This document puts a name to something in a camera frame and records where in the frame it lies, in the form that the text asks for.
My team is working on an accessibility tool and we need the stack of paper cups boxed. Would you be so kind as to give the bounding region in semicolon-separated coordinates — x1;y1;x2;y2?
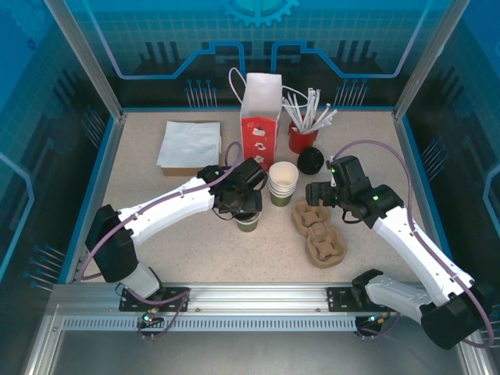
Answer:
268;161;300;208

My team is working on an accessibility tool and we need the red paper gift bag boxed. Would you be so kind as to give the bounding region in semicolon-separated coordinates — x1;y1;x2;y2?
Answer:
228;66;309;173

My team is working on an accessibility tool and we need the brown pulp cup carrier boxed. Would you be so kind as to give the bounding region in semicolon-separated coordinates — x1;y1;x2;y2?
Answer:
291;198;348;270

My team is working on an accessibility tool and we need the single green paper cup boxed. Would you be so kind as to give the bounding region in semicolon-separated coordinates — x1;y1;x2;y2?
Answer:
235;212;261;234

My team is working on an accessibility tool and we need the black lid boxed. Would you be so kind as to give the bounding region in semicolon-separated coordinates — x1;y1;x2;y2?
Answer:
297;147;325;176

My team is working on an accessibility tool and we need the red straw holder cup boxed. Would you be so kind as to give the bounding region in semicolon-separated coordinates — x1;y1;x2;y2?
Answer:
288;119;320;154

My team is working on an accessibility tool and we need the stack of white napkins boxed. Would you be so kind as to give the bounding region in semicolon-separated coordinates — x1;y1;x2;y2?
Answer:
159;123;224;177

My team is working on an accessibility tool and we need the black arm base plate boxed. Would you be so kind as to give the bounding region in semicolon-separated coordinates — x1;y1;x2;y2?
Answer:
119;286;191;313
326;287;398;313

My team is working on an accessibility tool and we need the aluminium front rail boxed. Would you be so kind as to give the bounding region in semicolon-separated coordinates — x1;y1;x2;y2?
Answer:
50;283;466;313

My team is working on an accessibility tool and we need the aluminium frame post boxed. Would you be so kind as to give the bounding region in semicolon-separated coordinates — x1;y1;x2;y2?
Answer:
43;0;127;120
392;0;470;120

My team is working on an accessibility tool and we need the slotted cable duct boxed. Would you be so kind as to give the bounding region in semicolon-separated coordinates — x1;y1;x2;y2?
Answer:
62;316;359;331

